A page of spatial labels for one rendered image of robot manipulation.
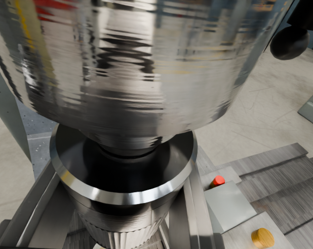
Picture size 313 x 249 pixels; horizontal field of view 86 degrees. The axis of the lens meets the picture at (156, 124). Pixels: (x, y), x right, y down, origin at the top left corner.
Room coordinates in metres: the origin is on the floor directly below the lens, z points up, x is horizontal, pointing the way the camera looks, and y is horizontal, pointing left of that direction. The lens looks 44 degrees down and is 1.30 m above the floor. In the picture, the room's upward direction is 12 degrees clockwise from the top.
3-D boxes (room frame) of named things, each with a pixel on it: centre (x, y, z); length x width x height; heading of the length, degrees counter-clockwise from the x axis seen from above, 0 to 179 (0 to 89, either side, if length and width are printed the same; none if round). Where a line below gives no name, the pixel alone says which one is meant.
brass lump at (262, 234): (0.08, -0.18, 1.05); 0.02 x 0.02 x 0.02
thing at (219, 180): (0.15, -0.12, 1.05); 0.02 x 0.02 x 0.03
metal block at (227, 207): (0.11, -0.12, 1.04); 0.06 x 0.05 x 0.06; 121
